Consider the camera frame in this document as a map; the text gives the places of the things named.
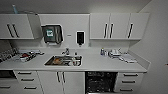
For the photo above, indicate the white drawer stack beside dishwasher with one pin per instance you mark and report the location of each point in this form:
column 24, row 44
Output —
column 128, row 81

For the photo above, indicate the small blue bottle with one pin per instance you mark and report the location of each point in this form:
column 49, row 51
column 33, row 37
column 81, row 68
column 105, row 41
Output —
column 102, row 52

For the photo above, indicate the chrome faucet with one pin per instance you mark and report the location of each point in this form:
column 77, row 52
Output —
column 66, row 52

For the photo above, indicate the small white container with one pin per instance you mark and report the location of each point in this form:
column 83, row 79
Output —
column 106, row 52

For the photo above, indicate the orange bowl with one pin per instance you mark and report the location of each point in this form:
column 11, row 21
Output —
column 58, row 61

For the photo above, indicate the stack of white plates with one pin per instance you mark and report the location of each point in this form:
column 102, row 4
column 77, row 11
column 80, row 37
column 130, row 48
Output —
column 115, row 53

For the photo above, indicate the black paper towel dispenser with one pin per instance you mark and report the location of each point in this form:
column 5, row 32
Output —
column 51, row 34

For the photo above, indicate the stainless steel sink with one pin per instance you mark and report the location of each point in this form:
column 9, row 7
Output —
column 50, row 63

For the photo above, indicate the white two-door base cabinet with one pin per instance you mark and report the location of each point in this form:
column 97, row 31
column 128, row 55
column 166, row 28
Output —
column 61, row 82

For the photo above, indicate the dish drying rack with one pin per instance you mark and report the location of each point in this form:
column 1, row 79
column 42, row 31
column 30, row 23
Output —
column 28, row 56

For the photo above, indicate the white drawer stack beside microwave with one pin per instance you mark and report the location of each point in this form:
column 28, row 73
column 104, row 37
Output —
column 26, row 81

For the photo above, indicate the blue bottle atop cabinet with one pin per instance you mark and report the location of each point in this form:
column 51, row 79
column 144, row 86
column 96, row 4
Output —
column 14, row 9

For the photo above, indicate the black wall soap dispenser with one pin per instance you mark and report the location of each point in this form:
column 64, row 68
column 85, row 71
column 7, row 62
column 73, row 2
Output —
column 80, row 37

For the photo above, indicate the small wall label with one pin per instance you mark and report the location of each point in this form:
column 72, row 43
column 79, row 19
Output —
column 69, row 34

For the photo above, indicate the white three-door wall cabinet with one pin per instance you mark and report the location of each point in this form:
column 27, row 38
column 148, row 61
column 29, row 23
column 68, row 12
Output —
column 118, row 26

